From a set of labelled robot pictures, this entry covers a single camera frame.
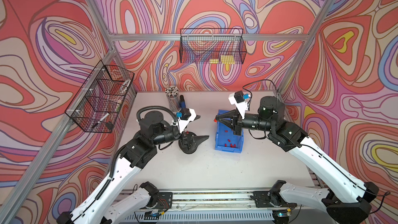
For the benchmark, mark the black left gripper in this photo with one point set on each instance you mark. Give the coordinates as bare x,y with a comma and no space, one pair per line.
196,141

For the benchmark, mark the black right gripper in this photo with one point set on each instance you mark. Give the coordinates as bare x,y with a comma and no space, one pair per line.
235,120

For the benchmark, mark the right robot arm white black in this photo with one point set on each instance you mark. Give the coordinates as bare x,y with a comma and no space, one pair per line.
346,199

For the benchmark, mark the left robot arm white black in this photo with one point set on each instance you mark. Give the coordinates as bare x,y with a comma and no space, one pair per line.
158,125

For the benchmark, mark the black dome with screws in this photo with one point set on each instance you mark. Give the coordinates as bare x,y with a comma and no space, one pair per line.
188,143

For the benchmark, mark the blue plastic bin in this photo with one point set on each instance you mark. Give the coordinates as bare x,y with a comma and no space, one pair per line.
227,141

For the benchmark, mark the blue stapler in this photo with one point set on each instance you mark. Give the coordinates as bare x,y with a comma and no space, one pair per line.
182,102

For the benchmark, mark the clear pencil holder with pencils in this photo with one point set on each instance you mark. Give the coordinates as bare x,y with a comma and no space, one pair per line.
172,94

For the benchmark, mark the yellow block in basket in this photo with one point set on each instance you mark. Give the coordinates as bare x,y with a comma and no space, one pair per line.
227,59

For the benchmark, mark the white marker in basket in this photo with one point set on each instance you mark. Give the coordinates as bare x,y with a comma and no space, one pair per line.
100,120

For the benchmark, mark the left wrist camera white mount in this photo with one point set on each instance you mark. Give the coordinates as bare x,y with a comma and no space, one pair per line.
184,117

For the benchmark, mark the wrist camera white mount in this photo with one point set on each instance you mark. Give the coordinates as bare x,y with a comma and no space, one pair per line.
241,102
184,117

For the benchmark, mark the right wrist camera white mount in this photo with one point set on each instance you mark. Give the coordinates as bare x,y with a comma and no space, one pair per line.
241,102

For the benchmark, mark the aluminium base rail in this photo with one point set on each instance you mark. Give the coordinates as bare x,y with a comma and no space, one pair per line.
201,207

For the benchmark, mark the black wire basket at back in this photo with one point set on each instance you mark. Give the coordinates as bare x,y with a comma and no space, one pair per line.
206,45

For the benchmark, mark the black wire basket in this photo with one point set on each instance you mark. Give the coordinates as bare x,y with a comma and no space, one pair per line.
104,91
206,45

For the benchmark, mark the black wire basket on left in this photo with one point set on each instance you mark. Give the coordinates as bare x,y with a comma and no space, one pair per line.
104,91

